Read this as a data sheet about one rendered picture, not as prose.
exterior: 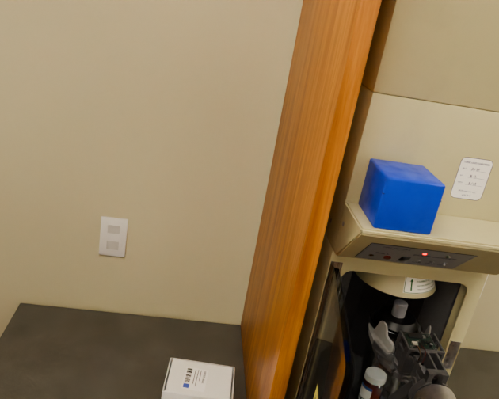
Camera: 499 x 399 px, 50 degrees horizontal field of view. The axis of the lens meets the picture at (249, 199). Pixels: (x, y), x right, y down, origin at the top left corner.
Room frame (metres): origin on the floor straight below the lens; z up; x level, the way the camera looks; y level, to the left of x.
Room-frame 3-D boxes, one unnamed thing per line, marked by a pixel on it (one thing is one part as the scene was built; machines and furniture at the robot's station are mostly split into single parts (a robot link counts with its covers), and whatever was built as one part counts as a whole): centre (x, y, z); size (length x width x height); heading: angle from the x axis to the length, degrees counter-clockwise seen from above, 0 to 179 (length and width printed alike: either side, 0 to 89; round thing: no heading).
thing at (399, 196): (0.87, -0.25, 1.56); 0.10 x 0.10 x 0.09; 8
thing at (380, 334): (0.91, -0.31, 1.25); 0.09 x 0.03 x 0.06; 32
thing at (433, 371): (0.82, -0.36, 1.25); 0.12 x 0.08 x 0.09; 8
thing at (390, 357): (0.87, -0.32, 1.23); 0.09 x 0.05 x 0.02; 32
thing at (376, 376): (0.96, -0.35, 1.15); 0.11 x 0.11 x 0.21
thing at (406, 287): (1.04, -0.34, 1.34); 0.18 x 0.18 x 0.05
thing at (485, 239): (0.88, -0.34, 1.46); 0.32 x 0.11 x 0.10; 98
